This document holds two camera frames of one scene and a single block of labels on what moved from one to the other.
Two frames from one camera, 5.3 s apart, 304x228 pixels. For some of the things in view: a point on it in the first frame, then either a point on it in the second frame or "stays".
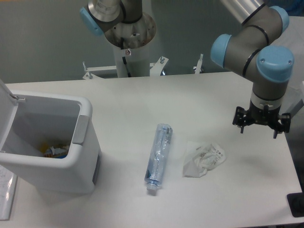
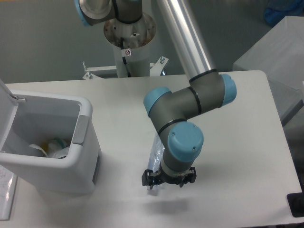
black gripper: x=270 y=117 -> x=150 y=178
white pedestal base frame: x=155 y=68 stays
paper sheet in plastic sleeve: x=8 y=185 stays
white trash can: x=29 y=121 stays
